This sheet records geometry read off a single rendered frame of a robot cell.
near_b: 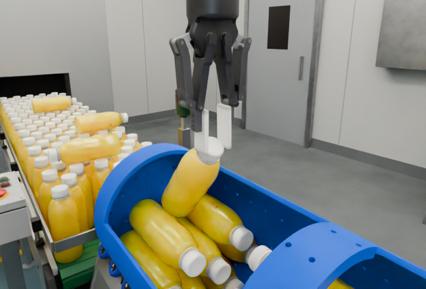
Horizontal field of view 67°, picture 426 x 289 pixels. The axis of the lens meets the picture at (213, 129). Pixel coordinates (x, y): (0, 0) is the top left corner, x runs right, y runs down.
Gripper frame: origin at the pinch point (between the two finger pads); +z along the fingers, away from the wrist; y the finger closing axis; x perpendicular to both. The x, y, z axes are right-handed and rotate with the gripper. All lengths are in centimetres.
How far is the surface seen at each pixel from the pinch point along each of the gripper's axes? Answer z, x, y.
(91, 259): 42, 37, -13
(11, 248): 38, 48, -29
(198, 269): 22.2, -2.7, -4.9
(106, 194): 15.4, 18.4, -12.4
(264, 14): -39, 300, 304
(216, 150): 3.4, -0.8, 0.1
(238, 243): 21.0, -2.6, 3.6
